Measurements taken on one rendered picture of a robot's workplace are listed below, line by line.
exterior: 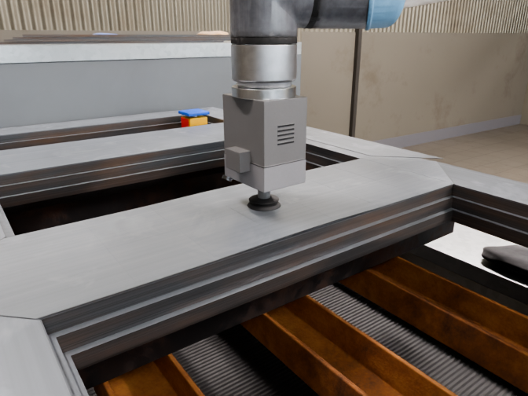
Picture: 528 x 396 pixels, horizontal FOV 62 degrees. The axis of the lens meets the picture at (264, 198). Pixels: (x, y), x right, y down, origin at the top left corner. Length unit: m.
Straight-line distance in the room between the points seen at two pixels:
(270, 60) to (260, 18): 0.04
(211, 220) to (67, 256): 0.16
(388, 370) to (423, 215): 0.22
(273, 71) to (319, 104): 3.35
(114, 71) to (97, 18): 1.68
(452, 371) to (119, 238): 0.58
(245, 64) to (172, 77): 0.88
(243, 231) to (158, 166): 0.41
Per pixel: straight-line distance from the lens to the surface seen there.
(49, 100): 1.27
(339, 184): 0.66
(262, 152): 0.49
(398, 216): 0.61
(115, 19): 3.00
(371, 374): 0.60
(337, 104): 3.98
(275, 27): 0.49
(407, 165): 0.79
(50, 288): 0.43
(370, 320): 0.91
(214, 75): 1.43
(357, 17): 0.53
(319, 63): 3.79
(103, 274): 0.44
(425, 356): 0.86
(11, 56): 1.25
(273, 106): 0.49
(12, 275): 0.47
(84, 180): 0.83
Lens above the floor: 1.07
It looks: 20 degrees down
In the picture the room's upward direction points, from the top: straight up
